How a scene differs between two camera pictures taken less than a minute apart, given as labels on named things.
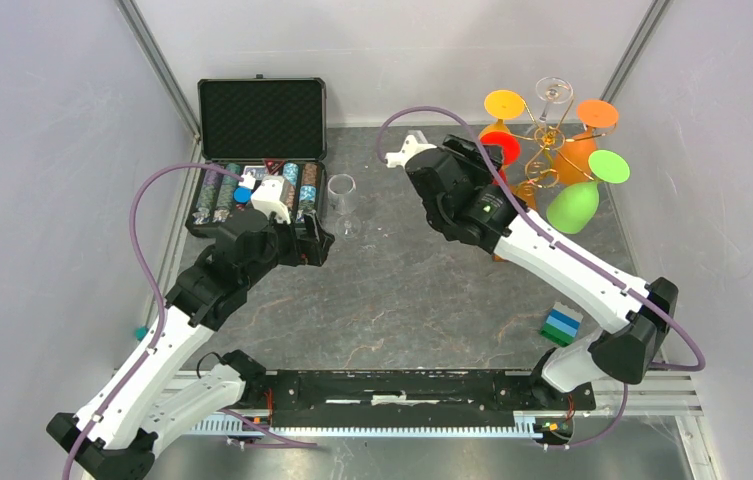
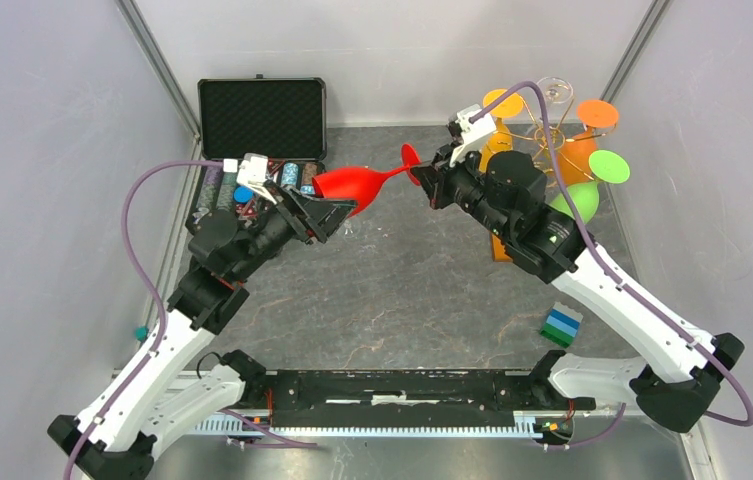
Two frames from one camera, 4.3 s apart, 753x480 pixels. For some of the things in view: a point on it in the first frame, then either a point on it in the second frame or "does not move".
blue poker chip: x=242 y=194 does not move
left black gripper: x=311 y=250 -> x=312 y=218
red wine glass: x=510 y=146 -> x=360 y=184
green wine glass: x=574 y=208 does not move
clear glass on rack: x=552 y=89 does not move
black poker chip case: x=255 y=128 does not move
